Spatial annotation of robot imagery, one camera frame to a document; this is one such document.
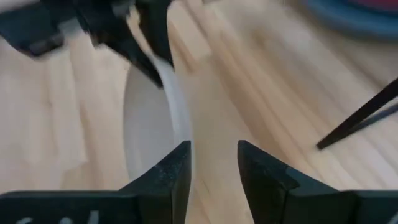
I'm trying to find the light grey plate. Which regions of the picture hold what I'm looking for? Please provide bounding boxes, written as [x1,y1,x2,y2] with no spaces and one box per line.
[123,54,193,183]

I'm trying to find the wooden shelf with black legs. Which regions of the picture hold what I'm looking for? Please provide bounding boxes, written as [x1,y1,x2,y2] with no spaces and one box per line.
[316,77,398,151]

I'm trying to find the blue plate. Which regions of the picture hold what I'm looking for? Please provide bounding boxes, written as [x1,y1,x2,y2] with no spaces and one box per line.
[303,0,398,40]

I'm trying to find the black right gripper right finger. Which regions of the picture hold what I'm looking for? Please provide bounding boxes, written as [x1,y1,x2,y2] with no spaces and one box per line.
[237,139,358,224]

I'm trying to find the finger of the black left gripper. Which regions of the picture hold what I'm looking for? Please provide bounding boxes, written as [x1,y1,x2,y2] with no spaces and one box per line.
[75,8,165,89]
[136,0,175,68]

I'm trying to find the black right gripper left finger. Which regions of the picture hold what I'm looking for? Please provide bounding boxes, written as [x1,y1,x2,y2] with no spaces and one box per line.
[119,139,192,224]

